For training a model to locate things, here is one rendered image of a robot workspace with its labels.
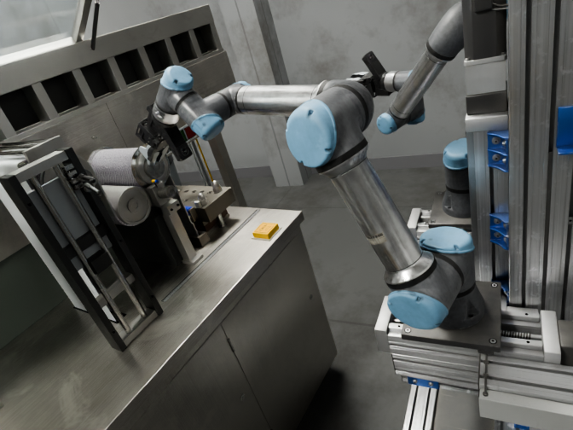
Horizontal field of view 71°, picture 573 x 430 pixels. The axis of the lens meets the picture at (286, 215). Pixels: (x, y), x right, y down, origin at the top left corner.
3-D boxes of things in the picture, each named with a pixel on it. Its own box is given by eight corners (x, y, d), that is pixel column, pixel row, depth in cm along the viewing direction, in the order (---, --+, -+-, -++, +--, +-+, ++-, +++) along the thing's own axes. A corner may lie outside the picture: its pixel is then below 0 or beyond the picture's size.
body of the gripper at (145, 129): (153, 126, 124) (161, 98, 115) (173, 145, 124) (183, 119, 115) (134, 136, 119) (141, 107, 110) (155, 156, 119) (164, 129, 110)
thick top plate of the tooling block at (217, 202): (210, 222, 149) (204, 208, 146) (142, 215, 172) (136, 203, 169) (235, 200, 160) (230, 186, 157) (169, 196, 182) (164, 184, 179)
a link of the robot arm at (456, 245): (483, 268, 99) (481, 222, 93) (464, 304, 91) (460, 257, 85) (434, 258, 107) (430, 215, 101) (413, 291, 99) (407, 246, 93)
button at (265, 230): (269, 240, 141) (267, 234, 140) (253, 238, 145) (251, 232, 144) (280, 229, 146) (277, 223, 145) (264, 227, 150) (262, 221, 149)
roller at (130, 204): (129, 232, 125) (111, 199, 120) (84, 225, 140) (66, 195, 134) (157, 212, 133) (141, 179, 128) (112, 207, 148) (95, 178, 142)
